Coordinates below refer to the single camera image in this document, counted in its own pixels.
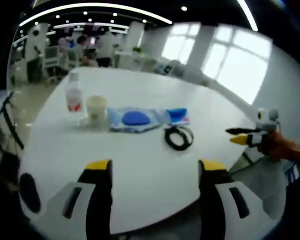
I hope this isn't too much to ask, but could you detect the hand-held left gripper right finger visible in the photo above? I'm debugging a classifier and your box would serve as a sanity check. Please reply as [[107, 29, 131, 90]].
[[198, 158, 276, 240]]

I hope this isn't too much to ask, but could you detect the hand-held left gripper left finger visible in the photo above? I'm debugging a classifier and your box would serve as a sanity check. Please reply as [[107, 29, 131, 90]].
[[38, 158, 114, 240]]

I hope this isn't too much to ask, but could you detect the blue tissue packet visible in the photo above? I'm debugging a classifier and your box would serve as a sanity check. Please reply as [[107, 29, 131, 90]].
[[164, 107, 191, 126]]

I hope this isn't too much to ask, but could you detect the black cable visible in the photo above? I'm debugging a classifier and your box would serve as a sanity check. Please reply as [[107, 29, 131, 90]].
[[164, 126, 195, 151]]

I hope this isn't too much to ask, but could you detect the blue white plastic bag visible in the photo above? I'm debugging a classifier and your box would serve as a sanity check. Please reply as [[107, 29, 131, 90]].
[[107, 106, 167, 133]]

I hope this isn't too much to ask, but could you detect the white paper cup green print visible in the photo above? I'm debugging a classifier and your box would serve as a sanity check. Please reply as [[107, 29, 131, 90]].
[[85, 95, 108, 126]]

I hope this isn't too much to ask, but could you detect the clear plastic water bottle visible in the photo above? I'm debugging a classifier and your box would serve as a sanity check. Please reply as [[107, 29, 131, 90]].
[[65, 72, 85, 123]]

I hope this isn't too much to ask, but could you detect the person's right hand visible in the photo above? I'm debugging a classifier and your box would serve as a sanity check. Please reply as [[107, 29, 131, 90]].
[[257, 131, 295, 161]]

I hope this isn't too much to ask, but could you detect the white mesh office chair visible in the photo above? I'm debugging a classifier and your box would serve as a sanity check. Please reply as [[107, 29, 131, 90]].
[[228, 158, 290, 221]]

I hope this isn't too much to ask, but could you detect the person's dark clothed body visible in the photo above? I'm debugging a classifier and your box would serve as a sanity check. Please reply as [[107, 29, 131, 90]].
[[284, 159, 300, 226]]

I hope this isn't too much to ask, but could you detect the white table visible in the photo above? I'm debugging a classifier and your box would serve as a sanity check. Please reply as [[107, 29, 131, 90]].
[[18, 66, 260, 235]]

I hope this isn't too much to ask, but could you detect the black folding stand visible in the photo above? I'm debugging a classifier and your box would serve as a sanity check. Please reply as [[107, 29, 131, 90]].
[[0, 91, 25, 151]]

